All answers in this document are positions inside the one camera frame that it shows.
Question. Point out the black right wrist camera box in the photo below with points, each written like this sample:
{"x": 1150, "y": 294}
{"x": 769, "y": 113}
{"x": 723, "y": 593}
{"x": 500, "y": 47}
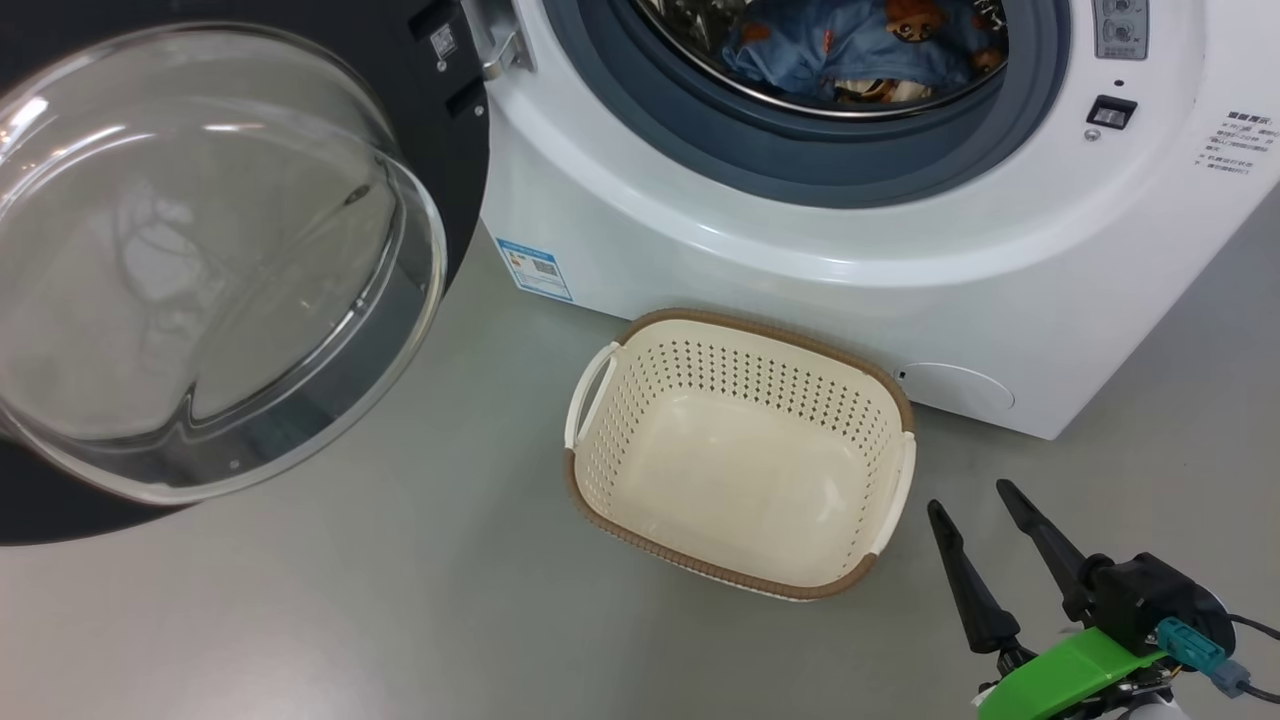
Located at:
{"x": 1150, "y": 595}

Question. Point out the white front-load washing machine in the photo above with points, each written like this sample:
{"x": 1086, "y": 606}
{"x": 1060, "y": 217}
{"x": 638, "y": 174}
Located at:
{"x": 800, "y": 260}

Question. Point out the black door latch socket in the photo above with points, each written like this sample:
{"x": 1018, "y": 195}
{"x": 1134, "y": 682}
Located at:
{"x": 1111, "y": 112}

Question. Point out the silver door hinge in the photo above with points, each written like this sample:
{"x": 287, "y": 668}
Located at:
{"x": 497, "y": 45}

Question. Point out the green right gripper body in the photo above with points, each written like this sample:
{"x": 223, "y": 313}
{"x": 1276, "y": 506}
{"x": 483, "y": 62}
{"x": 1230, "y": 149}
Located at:
{"x": 1070, "y": 675}

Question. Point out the round white filter cover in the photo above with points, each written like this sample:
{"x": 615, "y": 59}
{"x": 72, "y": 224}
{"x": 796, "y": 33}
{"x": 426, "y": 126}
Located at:
{"x": 955, "y": 388}

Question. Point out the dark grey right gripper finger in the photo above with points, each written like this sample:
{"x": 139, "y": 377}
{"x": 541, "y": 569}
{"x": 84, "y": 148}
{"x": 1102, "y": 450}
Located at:
{"x": 975, "y": 600}
{"x": 1050, "y": 550}

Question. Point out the black round glass washer door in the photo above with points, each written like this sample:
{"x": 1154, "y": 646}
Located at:
{"x": 450, "y": 150}

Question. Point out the cream perforated laundry basket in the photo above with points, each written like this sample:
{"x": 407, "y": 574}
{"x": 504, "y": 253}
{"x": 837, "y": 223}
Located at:
{"x": 740, "y": 480}

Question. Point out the blue white energy label sticker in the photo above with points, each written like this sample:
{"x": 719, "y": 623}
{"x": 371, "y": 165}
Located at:
{"x": 535, "y": 270}

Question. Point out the washing machine drum interior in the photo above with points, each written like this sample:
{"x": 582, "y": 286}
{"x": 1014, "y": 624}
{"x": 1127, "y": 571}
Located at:
{"x": 700, "y": 50}

